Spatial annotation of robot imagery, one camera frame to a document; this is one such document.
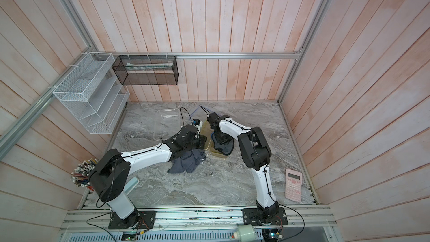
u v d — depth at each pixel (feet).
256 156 1.90
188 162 2.81
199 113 3.72
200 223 2.40
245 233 2.09
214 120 2.82
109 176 1.50
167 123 3.62
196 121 2.60
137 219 2.26
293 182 2.74
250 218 2.40
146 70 3.43
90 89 2.42
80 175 2.37
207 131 3.07
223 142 2.95
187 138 2.22
